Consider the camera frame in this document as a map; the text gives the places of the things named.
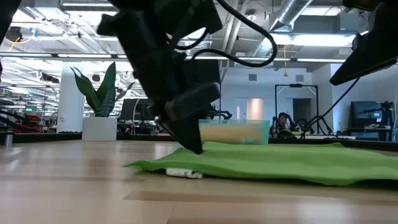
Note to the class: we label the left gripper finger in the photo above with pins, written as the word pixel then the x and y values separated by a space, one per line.
pixel 194 133
pixel 178 133

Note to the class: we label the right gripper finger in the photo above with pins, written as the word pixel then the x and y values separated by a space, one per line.
pixel 373 60
pixel 354 57

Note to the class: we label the orange microfiber towel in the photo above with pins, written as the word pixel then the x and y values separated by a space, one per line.
pixel 224 133

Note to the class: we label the green microfiber towel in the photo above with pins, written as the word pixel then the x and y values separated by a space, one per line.
pixel 280 161

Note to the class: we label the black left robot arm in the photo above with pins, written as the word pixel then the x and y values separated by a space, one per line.
pixel 149 31

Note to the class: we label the black background robot arm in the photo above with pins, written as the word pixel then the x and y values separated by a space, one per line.
pixel 219 113

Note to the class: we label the teal translucent plastic basket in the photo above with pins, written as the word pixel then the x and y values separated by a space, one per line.
pixel 236 122

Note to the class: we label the small silver metal cylinder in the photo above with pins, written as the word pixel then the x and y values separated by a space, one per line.
pixel 8 138

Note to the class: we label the black background monitor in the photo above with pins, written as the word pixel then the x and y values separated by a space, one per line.
pixel 365 113
pixel 130 109

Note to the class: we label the green snake plant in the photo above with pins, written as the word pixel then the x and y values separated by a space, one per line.
pixel 104 96

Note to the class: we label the person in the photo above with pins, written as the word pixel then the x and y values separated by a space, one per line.
pixel 284 121

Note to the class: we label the white pillar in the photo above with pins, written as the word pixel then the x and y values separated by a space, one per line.
pixel 63 99

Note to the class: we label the red background equipment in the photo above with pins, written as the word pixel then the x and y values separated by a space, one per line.
pixel 28 123

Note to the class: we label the black ceiling-mounted device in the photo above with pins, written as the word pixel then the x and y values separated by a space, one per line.
pixel 14 33

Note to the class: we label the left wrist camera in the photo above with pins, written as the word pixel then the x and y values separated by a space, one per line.
pixel 200 71

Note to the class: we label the black metal stand frame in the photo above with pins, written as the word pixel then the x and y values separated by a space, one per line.
pixel 295 85

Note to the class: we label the black aluminium table frame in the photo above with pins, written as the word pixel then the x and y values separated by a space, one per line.
pixel 46 137

